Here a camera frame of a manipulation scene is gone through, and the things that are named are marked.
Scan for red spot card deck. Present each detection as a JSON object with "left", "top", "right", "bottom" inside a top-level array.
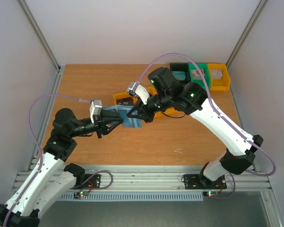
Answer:
[{"left": 191, "top": 69, "right": 204, "bottom": 80}]

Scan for black storage bin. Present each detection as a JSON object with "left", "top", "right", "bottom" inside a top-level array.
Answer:
[{"left": 169, "top": 63, "right": 191, "bottom": 84}]

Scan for middle yellow bin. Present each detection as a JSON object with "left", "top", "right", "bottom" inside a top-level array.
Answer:
[{"left": 135, "top": 85, "right": 157, "bottom": 104}]

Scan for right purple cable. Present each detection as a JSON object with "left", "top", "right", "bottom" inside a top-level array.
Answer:
[{"left": 134, "top": 53, "right": 277, "bottom": 200}]

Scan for teal card deck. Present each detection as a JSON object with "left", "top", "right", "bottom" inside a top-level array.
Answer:
[{"left": 172, "top": 71, "right": 186, "bottom": 81}]

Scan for right small circuit board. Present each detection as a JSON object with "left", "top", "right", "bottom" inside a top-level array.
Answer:
[{"left": 203, "top": 191, "right": 219, "bottom": 198}]

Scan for far yellow storage bin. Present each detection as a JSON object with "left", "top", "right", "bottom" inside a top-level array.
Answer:
[{"left": 207, "top": 63, "right": 231, "bottom": 91}]

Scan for grey slotted cable duct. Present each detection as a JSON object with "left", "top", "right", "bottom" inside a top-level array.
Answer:
[{"left": 58, "top": 192, "right": 204, "bottom": 202}]

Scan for white card deck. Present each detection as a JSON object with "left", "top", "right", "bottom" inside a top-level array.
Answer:
[{"left": 210, "top": 69, "right": 223, "bottom": 80}]

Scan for corner aluminium post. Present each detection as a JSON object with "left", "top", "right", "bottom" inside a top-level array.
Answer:
[
  {"left": 17, "top": 0, "right": 61, "bottom": 71},
  {"left": 226, "top": 0, "right": 268, "bottom": 68}
]

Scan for left corner aluminium post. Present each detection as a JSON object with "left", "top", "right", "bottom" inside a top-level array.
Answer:
[{"left": 17, "top": 0, "right": 61, "bottom": 71}]

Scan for teal leather card holder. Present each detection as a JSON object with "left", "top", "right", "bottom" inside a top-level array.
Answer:
[{"left": 104, "top": 105, "right": 142, "bottom": 128}]

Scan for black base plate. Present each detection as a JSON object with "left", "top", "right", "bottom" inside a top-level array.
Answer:
[
  {"left": 71, "top": 174, "right": 101, "bottom": 190},
  {"left": 181, "top": 174, "right": 227, "bottom": 190}
]

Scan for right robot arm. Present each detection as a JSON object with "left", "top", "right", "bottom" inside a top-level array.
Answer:
[{"left": 127, "top": 67, "right": 263, "bottom": 189}]

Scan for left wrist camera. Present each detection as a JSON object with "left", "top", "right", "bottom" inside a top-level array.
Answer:
[{"left": 89, "top": 99, "right": 102, "bottom": 124}]

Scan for aluminium rail frame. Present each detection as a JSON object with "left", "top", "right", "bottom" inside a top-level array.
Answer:
[{"left": 0, "top": 63, "right": 284, "bottom": 227}]

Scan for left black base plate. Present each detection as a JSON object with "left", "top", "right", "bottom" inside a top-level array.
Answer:
[{"left": 71, "top": 174, "right": 101, "bottom": 190}]

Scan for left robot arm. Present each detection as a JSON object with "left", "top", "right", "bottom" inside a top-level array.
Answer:
[{"left": 0, "top": 108, "right": 123, "bottom": 227}]

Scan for left small circuit board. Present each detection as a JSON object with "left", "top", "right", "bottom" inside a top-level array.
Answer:
[{"left": 73, "top": 191, "right": 89, "bottom": 199}]

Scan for black VIP card stack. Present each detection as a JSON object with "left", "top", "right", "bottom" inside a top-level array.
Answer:
[{"left": 116, "top": 97, "right": 133, "bottom": 106}]

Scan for green storage bin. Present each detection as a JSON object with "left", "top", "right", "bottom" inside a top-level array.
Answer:
[{"left": 188, "top": 63, "right": 211, "bottom": 89}]

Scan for left yellow bin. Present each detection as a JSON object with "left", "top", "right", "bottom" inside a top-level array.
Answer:
[{"left": 113, "top": 92, "right": 133, "bottom": 105}]

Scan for right yellow bin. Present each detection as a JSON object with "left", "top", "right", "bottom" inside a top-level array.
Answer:
[{"left": 154, "top": 107, "right": 183, "bottom": 117}]

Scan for right corner aluminium post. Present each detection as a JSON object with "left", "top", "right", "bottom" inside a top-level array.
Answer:
[{"left": 226, "top": 0, "right": 268, "bottom": 68}]

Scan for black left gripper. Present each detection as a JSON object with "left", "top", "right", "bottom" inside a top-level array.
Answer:
[{"left": 70, "top": 109, "right": 124, "bottom": 138}]

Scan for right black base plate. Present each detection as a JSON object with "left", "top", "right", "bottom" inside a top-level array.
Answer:
[{"left": 181, "top": 174, "right": 227, "bottom": 190}]

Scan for small circuit board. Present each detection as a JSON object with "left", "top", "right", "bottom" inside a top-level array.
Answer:
[
  {"left": 73, "top": 191, "right": 89, "bottom": 199},
  {"left": 203, "top": 191, "right": 219, "bottom": 198}
]

